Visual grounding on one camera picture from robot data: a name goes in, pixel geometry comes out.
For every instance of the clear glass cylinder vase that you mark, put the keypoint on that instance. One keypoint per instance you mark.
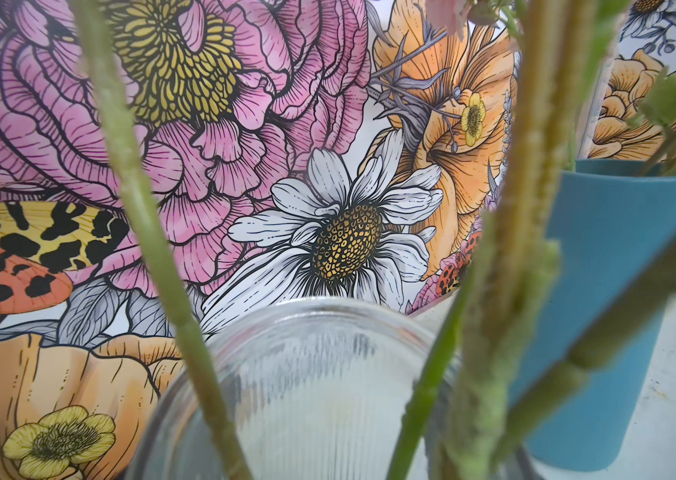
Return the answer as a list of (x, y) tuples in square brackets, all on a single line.
[(316, 388)]

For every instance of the pink-edged white carnation stem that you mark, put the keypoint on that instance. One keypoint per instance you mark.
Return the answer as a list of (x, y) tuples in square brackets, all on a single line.
[(520, 263)]

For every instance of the teal ceramic vase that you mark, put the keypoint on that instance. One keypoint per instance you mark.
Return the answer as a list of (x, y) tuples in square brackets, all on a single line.
[(610, 222)]

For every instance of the small orange flower stem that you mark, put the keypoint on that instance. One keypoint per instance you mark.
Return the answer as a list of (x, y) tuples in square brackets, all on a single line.
[(448, 341)]

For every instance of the cream ranunculus flower stem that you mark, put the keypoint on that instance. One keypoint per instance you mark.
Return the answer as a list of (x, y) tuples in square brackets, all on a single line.
[(613, 329)]

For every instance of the large orange-yellow flower stem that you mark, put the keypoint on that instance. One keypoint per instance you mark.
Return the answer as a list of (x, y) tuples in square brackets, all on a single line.
[(136, 195)]

